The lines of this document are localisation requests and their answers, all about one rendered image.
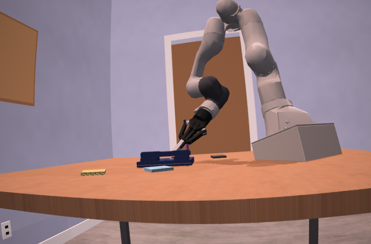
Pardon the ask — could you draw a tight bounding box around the yellow sticky note pad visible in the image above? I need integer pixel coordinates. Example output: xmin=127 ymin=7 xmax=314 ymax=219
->
xmin=81 ymin=169 xmax=106 ymax=176

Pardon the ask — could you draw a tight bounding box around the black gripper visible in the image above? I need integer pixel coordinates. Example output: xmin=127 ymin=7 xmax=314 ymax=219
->
xmin=172 ymin=108 xmax=212 ymax=151

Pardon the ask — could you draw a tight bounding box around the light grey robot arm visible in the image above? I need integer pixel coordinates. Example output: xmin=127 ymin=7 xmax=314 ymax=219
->
xmin=186 ymin=0 xmax=317 ymax=137

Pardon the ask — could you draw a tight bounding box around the dark navy phone handset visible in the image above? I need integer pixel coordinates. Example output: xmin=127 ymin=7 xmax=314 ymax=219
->
xmin=140 ymin=150 xmax=191 ymax=158

